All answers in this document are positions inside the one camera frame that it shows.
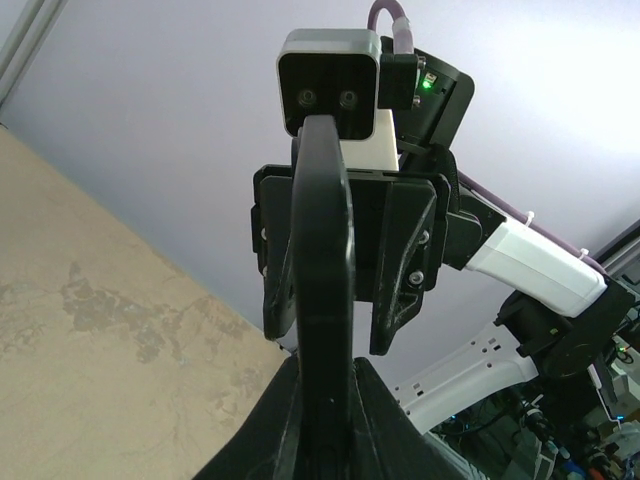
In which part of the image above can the phone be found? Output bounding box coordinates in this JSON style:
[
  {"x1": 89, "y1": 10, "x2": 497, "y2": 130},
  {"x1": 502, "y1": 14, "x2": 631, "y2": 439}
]
[{"x1": 290, "y1": 115, "x2": 355, "y2": 479}]

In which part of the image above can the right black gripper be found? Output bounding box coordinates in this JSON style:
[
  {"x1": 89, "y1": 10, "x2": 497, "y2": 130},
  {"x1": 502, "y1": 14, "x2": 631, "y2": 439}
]
[{"x1": 251, "y1": 165, "x2": 450, "y2": 355}]

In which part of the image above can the left aluminium frame post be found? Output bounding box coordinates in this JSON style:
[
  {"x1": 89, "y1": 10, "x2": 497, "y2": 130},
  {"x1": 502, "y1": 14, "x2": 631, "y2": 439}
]
[{"x1": 1, "y1": 0, "x2": 67, "y2": 109}]

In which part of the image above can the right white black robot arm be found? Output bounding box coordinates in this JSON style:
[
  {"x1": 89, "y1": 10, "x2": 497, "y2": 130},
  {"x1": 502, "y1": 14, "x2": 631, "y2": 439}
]
[{"x1": 251, "y1": 29, "x2": 633, "y2": 439}]

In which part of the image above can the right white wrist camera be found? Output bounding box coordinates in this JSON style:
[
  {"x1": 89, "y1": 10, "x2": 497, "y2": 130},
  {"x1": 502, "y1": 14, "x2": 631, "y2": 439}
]
[{"x1": 277, "y1": 28, "x2": 399, "y2": 172}]

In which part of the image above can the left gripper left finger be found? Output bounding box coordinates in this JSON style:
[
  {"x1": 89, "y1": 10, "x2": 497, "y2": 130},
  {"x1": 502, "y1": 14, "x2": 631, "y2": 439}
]
[{"x1": 194, "y1": 356, "x2": 302, "y2": 480}]

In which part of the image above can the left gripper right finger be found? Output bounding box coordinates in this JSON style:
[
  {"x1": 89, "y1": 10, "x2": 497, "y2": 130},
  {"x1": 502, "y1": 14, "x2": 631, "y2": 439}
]
[{"x1": 349, "y1": 358, "x2": 480, "y2": 480}]

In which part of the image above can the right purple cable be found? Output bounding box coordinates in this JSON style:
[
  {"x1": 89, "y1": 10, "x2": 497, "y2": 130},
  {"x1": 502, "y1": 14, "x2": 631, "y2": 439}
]
[{"x1": 367, "y1": 0, "x2": 609, "y2": 274}]

